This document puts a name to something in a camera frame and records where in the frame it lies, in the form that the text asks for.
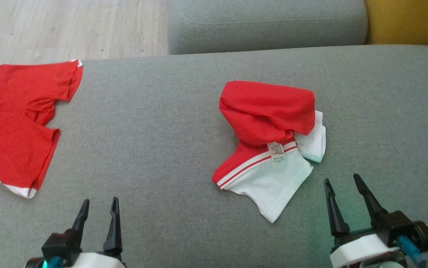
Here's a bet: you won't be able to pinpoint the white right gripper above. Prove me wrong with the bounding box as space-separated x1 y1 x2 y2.
324 173 408 268

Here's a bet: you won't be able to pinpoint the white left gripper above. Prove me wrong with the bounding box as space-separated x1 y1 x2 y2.
63 197 127 268

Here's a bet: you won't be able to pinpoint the red shorts white side stripes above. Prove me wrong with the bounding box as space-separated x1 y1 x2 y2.
0 59 83 199

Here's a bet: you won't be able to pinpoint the red basketball jersey white trim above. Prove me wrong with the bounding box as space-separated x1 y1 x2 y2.
212 80 327 224

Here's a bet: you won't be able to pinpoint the grey and yellow sofa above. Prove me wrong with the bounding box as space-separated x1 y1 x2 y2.
0 45 428 268

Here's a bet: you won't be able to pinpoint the yellow sofa backrest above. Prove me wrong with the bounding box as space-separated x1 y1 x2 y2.
365 0 428 52

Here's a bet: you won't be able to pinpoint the grey sofa back cushion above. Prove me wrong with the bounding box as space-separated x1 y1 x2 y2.
167 0 369 55

